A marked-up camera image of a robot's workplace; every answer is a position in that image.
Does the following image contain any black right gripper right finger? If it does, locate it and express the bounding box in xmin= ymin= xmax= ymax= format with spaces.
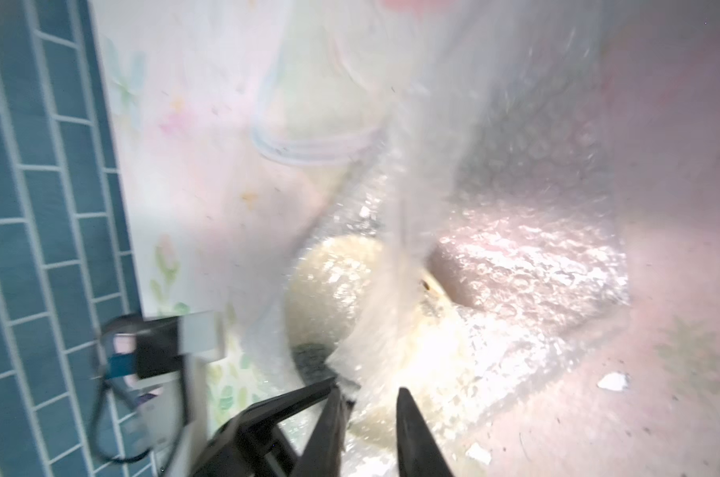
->
xmin=396 ymin=388 xmax=453 ymax=477

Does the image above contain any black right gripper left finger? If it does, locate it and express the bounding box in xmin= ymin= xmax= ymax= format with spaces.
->
xmin=290 ymin=385 xmax=351 ymax=477

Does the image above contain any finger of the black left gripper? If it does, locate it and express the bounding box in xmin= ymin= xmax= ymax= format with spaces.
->
xmin=190 ymin=378 xmax=336 ymax=477

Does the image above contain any clear bubble wrap sheet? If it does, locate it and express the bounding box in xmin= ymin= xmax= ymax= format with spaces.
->
xmin=288 ymin=1 xmax=628 ymax=476

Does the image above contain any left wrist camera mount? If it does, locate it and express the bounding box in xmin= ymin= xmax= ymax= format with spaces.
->
xmin=87 ymin=312 xmax=225 ymax=476

